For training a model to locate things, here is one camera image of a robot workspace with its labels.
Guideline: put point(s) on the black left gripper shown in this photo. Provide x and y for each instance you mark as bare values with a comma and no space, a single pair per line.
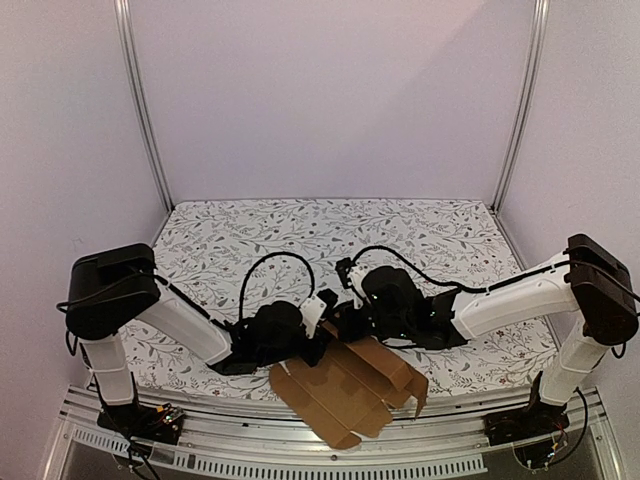
320,345

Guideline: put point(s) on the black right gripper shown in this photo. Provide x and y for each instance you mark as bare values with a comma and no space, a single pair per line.
345,317

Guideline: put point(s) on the brown cardboard box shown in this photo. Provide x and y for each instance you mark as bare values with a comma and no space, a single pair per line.
352,391

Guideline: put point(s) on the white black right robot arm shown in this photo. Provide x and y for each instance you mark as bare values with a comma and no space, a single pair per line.
583,282

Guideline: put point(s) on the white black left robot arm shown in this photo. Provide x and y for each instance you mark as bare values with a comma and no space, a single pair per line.
109,289

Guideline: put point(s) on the floral patterned table mat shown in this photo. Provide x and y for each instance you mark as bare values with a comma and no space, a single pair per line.
206,249

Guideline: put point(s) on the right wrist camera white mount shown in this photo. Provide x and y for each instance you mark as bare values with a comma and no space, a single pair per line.
351,276

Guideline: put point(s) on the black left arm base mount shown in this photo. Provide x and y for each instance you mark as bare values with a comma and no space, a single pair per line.
161,424

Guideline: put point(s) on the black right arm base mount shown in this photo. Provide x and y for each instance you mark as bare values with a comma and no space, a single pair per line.
535,419

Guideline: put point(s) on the right aluminium corner post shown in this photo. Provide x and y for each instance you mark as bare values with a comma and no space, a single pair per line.
525,100

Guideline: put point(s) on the aluminium corner post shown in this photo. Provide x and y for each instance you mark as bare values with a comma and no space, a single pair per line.
525,100
134,75

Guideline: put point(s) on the left aluminium corner post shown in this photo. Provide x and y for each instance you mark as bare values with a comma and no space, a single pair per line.
134,75

